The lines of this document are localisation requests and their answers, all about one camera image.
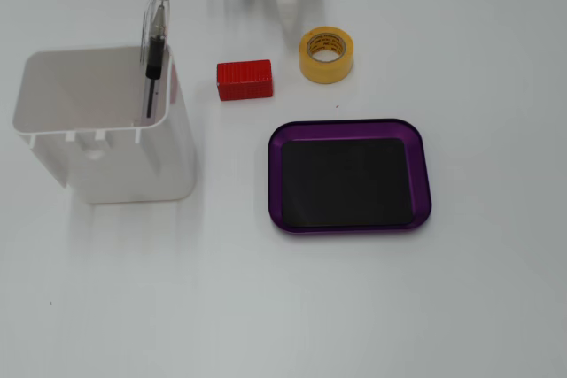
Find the yellow tape roll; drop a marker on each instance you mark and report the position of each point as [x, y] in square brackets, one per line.
[325, 70]

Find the red rectangular block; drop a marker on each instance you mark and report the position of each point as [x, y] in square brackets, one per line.
[246, 81]

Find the clear black ballpoint pen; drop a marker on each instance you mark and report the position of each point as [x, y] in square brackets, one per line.
[154, 64]

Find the purple tray black inlay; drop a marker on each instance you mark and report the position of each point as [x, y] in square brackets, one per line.
[350, 181]

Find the white plastic container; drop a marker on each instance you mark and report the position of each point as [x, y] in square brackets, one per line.
[133, 165]

